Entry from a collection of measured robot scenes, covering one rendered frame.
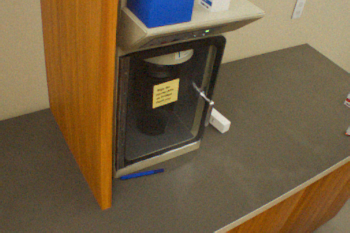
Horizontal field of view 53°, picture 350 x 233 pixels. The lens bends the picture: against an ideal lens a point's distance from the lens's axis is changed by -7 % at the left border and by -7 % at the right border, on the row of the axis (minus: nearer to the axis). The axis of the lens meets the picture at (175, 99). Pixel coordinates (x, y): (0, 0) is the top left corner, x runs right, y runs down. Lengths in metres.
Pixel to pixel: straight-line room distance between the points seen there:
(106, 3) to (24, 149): 0.72
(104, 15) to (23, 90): 0.74
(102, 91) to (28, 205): 0.48
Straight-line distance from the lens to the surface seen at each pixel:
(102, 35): 0.69
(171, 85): 0.97
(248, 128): 1.41
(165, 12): 0.71
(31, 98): 1.39
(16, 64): 1.30
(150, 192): 1.13
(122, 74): 0.87
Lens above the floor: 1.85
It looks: 39 degrees down
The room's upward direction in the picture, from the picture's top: 10 degrees clockwise
